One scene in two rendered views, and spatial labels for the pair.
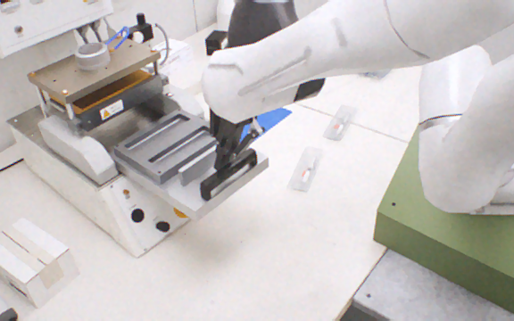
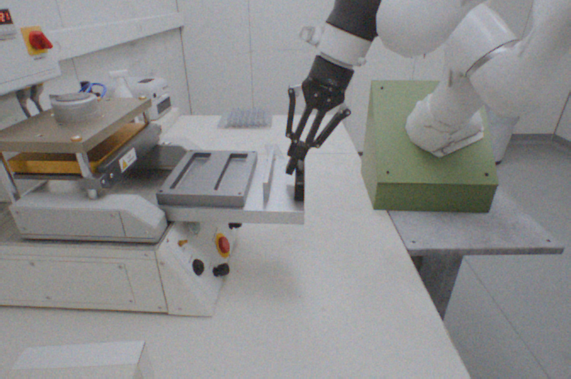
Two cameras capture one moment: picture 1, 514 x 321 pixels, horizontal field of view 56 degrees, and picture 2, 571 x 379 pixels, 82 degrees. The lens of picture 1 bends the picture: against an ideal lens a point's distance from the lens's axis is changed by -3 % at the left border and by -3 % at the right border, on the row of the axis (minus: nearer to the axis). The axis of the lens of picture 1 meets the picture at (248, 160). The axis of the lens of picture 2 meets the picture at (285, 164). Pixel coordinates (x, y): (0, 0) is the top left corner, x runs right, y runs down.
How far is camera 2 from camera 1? 66 cm
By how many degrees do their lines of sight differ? 37
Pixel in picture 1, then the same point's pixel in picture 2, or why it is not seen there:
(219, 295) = (322, 301)
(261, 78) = not seen: outside the picture
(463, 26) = not seen: outside the picture
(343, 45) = not seen: outside the picture
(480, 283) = (461, 201)
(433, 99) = (485, 38)
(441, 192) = (530, 93)
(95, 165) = (146, 218)
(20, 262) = not seen: outside the picture
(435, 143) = (509, 62)
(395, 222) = (393, 184)
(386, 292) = (419, 234)
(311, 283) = (374, 253)
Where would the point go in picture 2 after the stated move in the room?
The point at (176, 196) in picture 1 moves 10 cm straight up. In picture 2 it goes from (271, 209) to (270, 161)
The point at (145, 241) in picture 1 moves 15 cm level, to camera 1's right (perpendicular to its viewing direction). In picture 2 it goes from (212, 293) to (268, 259)
